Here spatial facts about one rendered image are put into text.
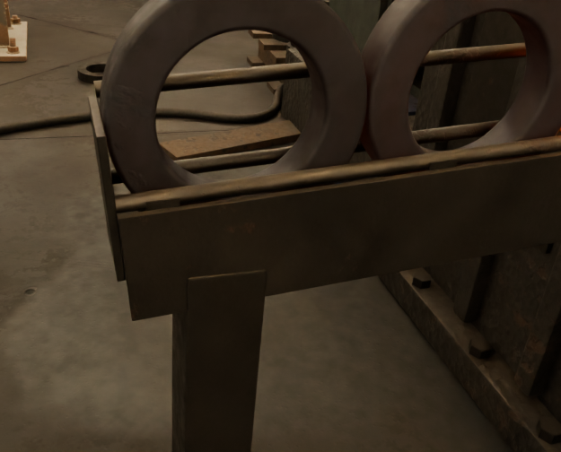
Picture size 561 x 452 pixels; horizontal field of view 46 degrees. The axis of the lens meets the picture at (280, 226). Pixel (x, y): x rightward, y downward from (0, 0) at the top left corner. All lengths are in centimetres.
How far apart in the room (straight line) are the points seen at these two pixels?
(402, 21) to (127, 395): 88
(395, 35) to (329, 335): 93
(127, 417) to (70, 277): 43
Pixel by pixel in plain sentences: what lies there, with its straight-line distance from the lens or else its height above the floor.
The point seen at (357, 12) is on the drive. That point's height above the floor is 46.
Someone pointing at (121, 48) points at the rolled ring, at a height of 72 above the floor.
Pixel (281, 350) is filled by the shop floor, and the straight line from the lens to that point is 129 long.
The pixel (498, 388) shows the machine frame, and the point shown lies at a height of 7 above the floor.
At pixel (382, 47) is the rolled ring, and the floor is 72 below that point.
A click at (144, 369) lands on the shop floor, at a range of 124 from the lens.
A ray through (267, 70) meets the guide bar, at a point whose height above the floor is 69.
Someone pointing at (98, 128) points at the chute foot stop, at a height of 67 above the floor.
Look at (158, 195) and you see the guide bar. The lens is 44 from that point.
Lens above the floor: 83
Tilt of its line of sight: 30 degrees down
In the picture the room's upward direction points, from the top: 6 degrees clockwise
